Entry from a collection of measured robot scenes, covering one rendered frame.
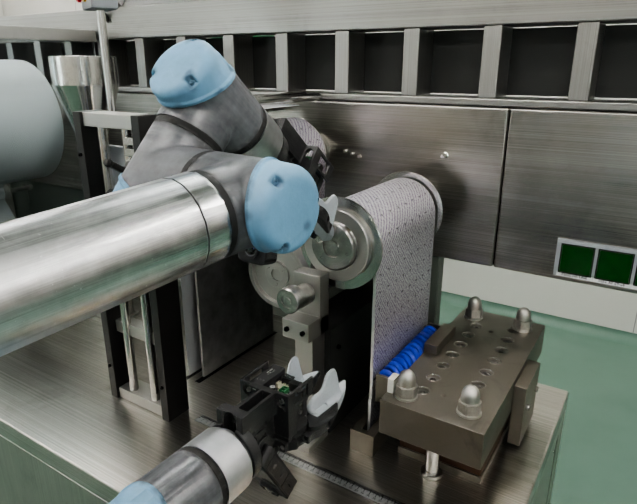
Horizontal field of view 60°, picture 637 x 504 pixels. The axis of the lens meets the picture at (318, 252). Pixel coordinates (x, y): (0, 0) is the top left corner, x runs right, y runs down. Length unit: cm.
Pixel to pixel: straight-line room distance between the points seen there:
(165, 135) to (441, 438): 57
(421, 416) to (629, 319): 284
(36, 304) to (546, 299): 343
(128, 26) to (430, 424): 123
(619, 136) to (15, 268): 90
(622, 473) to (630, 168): 174
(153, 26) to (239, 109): 98
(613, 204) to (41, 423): 107
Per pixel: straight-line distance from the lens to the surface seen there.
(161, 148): 55
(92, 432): 109
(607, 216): 105
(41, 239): 36
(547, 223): 107
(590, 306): 362
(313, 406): 71
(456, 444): 86
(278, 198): 42
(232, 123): 58
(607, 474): 257
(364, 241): 81
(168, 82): 56
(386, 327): 92
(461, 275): 375
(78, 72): 132
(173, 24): 149
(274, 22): 129
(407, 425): 87
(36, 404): 121
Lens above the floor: 151
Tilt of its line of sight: 19 degrees down
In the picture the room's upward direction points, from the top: straight up
